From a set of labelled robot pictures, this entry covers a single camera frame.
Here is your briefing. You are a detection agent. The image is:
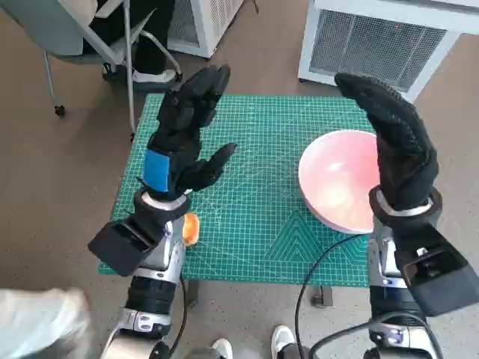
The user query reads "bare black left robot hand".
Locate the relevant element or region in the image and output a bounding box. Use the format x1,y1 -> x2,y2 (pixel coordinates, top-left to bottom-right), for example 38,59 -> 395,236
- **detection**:
141,64 -> 239,203

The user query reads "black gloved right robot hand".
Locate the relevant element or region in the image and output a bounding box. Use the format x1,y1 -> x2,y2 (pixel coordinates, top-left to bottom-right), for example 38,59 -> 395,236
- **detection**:
334,72 -> 439,213

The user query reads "pink bowl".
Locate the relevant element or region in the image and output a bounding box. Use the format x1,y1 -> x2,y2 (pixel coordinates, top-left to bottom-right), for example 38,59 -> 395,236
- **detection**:
298,129 -> 379,236

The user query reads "long striped toy bread loaf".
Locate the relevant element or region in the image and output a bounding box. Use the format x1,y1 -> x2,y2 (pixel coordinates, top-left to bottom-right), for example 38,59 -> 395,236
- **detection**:
183,212 -> 201,248

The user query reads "person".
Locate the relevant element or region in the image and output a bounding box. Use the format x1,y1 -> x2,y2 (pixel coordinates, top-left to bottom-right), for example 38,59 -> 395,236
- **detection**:
82,0 -> 180,93

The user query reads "green cutting mat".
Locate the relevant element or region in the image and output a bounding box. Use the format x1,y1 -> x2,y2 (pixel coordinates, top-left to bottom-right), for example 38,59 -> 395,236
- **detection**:
97,93 -> 379,288

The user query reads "small white mesh cabinet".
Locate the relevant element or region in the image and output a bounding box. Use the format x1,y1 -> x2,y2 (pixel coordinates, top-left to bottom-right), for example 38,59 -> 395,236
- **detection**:
168,0 -> 244,59

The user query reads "large white mesh cabinet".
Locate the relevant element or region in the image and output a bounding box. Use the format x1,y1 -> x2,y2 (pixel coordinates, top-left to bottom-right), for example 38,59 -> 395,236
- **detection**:
297,0 -> 479,102

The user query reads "metal table leg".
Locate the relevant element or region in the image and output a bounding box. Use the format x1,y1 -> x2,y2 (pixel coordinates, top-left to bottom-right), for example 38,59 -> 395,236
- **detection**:
309,286 -> 334,308
186,280 -> 199,310

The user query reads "grey office chair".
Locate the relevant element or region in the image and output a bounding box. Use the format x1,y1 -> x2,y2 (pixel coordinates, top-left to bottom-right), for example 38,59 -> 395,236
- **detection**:
0,0 -> 184,143

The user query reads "white shoe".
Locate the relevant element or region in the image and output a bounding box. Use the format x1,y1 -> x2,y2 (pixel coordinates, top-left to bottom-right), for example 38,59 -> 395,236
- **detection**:
212,338 -> 234,359
271,324 -> 295,359

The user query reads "white cloth bundle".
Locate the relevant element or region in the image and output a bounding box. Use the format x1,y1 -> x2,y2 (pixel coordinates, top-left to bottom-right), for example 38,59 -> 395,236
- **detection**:
0,286 -> 93,359

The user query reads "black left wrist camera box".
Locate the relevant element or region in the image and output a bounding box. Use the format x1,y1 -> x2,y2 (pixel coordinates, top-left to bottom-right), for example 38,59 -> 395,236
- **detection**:
88,220 -> 165,277

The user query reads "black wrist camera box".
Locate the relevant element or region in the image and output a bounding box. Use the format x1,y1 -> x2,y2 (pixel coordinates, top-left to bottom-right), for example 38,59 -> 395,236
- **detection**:
88,220 -> 165,277
396,224 -> 479,317

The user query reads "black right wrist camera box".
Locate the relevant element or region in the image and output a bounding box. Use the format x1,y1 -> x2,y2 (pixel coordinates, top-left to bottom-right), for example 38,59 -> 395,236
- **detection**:
396,224 -> 479,317

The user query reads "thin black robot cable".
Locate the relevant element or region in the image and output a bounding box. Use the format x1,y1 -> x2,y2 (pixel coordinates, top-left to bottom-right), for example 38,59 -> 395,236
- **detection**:
168,274 -> 189,359

